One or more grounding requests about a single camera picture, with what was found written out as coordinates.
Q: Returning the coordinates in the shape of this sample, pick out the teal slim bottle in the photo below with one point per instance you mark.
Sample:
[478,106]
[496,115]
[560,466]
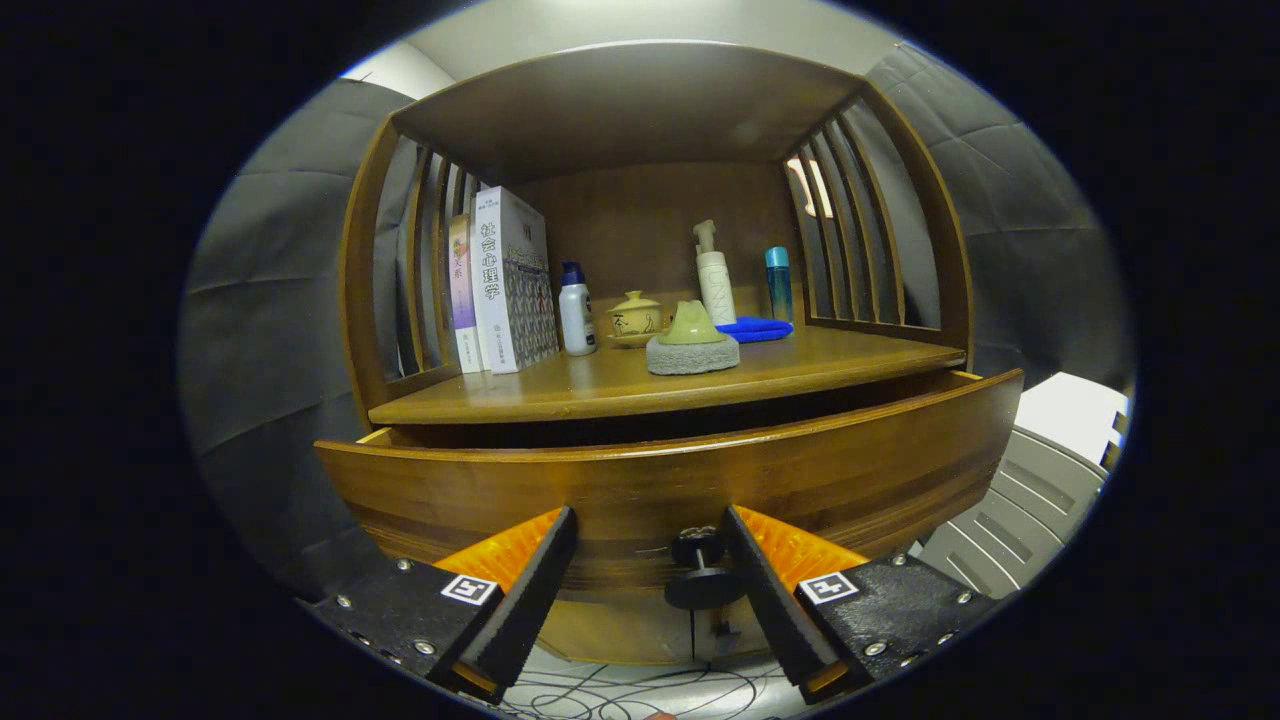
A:
[779,290]

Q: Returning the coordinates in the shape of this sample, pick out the white pump bottle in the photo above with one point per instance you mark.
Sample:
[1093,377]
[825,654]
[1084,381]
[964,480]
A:
[715,285]

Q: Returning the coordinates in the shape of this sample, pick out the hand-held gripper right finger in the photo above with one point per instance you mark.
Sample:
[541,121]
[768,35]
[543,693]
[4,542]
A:
[775,600]

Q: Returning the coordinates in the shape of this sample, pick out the wooden drawer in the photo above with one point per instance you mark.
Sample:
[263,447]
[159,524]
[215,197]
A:
[640,490]

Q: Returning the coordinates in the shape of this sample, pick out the black drawer knob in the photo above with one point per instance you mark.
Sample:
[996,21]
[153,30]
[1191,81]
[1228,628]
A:
[703,590]

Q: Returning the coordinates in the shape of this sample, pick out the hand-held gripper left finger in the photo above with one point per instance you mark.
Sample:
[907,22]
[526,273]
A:
[530,600]

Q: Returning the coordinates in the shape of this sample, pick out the blue folded cloth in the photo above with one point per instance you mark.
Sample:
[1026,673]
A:
[760,330]

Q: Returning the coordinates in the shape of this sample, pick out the wooden countertop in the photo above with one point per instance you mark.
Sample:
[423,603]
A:
[620,385]

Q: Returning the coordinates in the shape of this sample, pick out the beige lidded teacup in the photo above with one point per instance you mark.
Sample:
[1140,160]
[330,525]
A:
[632,318]

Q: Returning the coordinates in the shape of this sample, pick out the green scrub brush grey pad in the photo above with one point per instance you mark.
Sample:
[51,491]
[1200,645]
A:
[692,350]

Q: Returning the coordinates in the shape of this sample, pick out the thick white book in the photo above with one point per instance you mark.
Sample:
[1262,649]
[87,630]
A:
[500,290]

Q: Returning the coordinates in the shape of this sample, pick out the thin purple book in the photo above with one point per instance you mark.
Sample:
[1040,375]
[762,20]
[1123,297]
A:
[462,290]

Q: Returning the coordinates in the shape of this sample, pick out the white topped grey box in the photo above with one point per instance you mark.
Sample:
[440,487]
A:
[1020,500]

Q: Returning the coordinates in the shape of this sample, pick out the white bottle blue cap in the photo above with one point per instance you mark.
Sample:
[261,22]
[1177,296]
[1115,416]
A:
[576,320]

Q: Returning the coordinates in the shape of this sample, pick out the wooden cabinet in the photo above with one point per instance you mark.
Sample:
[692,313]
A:
[620,110]

